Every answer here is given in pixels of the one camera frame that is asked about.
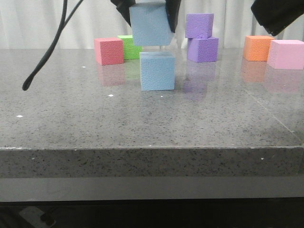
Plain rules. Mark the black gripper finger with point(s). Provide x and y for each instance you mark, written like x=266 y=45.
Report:
x=122 y=7
x=172 y=11

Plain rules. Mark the light blue foam cube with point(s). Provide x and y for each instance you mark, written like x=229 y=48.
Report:
x=157 y=71
x=149 y=24

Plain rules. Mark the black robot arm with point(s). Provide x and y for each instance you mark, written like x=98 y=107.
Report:
x=273 y=15

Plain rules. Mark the upper purple foam cube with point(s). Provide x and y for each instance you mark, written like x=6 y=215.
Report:
x=199 y=25

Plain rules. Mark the purple foam cube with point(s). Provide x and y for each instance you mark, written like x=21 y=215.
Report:
x=203 y=50
x=199 y=25

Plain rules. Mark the green foam cube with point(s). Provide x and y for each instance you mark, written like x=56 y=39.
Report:
x=130 y=51

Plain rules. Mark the red foam cube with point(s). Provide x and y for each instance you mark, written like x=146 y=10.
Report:
x=109 y=51

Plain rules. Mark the lower purple foam cube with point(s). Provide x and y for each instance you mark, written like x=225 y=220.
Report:
x=203 y=50

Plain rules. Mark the far orange foam cube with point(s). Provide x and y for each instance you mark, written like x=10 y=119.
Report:
x=256 y=48

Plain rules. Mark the pink foam cube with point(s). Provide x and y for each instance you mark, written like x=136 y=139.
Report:
x=286 y=54

